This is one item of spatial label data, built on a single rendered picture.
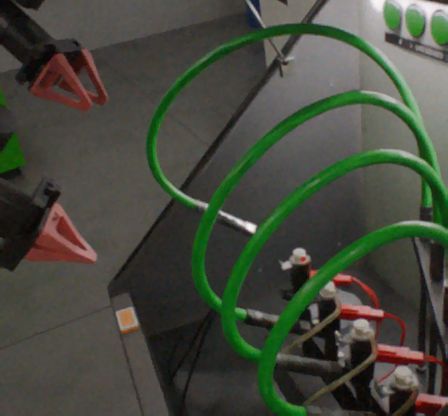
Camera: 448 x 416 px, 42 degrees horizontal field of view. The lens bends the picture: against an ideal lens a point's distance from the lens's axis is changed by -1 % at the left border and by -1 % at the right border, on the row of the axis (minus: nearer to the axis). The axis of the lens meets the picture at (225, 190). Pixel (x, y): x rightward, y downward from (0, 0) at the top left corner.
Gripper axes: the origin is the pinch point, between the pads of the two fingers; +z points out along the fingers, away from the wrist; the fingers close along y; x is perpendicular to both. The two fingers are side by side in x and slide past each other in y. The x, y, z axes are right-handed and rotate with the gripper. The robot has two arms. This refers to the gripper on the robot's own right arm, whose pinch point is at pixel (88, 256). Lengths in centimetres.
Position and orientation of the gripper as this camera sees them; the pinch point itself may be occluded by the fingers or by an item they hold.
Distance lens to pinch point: 70.4
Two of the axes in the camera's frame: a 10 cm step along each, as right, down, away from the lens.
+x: -0.6, -4.7, 8.8
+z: 7.9, 5.1, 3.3
